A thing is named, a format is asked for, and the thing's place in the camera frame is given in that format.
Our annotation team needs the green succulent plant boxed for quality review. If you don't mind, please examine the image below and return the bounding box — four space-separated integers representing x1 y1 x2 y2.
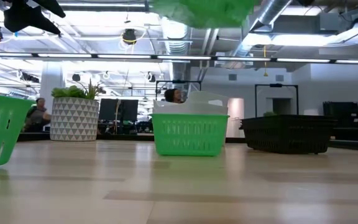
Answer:
51 78 101 100

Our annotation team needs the black gantry frame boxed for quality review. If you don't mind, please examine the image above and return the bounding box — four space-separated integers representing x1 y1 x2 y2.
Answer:
254 83 300 118

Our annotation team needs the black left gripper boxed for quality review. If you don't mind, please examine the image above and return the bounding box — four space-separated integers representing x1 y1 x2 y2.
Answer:
3 0 67 35

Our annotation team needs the long ceiling light rail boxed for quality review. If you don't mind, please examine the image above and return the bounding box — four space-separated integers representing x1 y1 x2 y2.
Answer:
0 51 358 65

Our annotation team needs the black computer monitor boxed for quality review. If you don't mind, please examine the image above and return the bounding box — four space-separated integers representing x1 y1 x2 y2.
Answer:
98 98 119 123
119 98 139 123

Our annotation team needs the white triangle-patterned plant pot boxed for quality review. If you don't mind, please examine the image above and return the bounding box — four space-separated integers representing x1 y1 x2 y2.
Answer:
49 96 100 142

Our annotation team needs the yellow hanging cord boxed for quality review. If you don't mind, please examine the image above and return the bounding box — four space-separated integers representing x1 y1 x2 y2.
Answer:
262 45 269 78

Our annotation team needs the black equipment cart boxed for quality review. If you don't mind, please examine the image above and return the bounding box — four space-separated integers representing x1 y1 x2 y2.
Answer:
322 101 358 141

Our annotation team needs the white building column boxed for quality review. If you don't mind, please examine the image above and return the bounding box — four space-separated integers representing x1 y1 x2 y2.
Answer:
40 61 66 105

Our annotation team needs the black plastic mesh basket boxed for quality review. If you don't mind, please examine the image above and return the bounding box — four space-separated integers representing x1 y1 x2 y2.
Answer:
239 114 337 123
241 118 335 155

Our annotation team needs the silver spiral air duct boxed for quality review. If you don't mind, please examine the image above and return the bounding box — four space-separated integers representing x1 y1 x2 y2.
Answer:
162 17 194 82
228 0 293 58

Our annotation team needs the person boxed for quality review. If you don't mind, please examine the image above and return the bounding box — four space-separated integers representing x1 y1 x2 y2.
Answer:
22 97 52 133
163 88 185 104

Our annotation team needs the white plastic basket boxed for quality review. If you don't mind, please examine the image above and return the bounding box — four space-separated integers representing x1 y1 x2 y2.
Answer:
152 107 229 116
152 99 229 111
185 90 230 108

